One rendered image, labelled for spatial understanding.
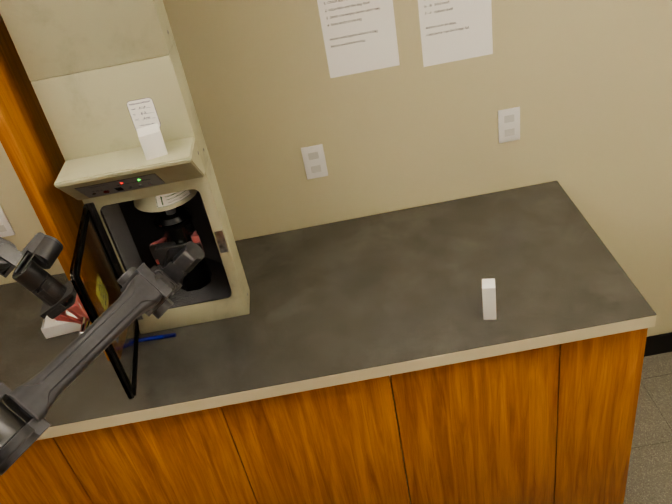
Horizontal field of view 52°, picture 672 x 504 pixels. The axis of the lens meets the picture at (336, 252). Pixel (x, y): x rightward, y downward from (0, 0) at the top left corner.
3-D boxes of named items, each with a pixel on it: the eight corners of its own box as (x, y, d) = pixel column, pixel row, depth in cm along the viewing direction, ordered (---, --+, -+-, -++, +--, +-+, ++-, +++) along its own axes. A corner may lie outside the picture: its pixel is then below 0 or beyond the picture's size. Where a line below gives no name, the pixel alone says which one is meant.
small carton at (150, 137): (144, 152, 162) (136, 129, 158) (165, 146, 163) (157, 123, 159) (146, 160, 158) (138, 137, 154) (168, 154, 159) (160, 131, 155)
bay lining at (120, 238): (153, 262, 214) (114, 162, 193) (235, 246, 213) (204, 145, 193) (142, 312, 194) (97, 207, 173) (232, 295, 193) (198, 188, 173)
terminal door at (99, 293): (138, 324, 194) (86, 204, 171) (133, 402, 169) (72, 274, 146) (136, 324, 194) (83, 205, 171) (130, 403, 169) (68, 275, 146)
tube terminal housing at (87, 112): (151, 282, 218) (55, 46, 174) (250, 263, 218) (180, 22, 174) (140, 334, 198) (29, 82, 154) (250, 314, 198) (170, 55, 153)
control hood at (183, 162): (79, 196, 171) (63, 160, 165) (206, 171, 171) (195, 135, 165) (68, 220, 162) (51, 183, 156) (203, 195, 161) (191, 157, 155)
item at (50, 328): (51, 314, 213) (46, 304, 211) (102, 301, 214) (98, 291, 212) (45, 339, 203) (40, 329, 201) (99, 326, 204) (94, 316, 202)
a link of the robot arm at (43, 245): (-18, 265, 154) (-8, 252, 148) (10, 228, 161) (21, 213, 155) (30, 294, 159) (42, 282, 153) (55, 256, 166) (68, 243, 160)
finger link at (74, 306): (79, 320, 169) (49, 297, 164) (101, 304, 167) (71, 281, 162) (75, 338, 163) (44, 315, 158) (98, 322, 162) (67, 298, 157)
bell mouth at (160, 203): (138, 184, 192) (132, 167, 189) (200, 172, 191) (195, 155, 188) (129, 218, 177) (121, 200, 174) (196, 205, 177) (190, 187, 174)
